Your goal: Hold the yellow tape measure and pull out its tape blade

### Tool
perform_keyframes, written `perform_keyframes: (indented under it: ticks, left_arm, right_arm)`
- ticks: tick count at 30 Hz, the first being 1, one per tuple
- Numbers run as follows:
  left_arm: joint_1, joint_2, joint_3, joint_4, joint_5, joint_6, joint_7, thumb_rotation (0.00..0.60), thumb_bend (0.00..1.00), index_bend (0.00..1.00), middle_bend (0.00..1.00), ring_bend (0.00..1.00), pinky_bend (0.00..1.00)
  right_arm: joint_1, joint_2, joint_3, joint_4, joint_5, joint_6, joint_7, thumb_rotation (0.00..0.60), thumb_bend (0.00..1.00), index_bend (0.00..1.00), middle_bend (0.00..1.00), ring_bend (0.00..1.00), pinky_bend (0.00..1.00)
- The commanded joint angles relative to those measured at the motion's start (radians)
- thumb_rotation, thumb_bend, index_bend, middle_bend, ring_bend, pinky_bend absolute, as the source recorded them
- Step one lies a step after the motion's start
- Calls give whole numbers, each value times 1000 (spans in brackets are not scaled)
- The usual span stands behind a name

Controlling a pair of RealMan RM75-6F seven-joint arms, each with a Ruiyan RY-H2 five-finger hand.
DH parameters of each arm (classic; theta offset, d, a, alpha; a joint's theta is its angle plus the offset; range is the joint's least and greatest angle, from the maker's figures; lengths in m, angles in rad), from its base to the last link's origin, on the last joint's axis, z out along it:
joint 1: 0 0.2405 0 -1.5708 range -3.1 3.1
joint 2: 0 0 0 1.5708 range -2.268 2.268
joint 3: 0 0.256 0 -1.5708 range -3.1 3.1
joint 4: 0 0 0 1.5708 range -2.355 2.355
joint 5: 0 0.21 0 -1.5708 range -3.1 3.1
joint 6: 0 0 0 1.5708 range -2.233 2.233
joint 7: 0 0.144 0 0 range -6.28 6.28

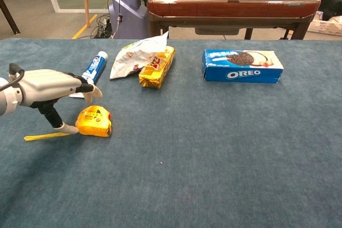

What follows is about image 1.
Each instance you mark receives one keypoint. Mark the blue white toothpaste tube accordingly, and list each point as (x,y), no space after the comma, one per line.
(94,65)

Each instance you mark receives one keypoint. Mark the brown mahjong table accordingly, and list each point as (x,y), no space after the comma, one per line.
(227,6)

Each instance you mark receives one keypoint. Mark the teal blue table mat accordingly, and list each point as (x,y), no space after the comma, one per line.
(187,158)

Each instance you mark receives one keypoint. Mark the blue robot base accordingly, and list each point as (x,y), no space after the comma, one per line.
(128,11)

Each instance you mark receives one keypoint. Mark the dark table leg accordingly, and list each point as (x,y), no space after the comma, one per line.
(9,17)

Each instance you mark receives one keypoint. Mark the white plastic basket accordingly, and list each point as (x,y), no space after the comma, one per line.
(323,27)

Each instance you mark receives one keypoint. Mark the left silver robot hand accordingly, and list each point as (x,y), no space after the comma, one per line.
(45,83)

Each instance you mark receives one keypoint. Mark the blue Oreo cookie box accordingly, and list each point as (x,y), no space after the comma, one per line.
(240,74)

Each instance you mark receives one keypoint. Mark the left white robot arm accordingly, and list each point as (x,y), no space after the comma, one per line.
(6,100)

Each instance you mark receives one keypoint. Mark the black bag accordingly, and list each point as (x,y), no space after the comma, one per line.
(331,3)

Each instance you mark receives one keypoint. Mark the crumpled white snack bag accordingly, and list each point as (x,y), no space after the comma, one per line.
(133,59)

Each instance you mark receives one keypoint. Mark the yellow tape measure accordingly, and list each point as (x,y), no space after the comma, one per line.
(93,121)

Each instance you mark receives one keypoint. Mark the gold foil biscuit pack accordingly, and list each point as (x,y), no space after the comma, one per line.
(156,75)

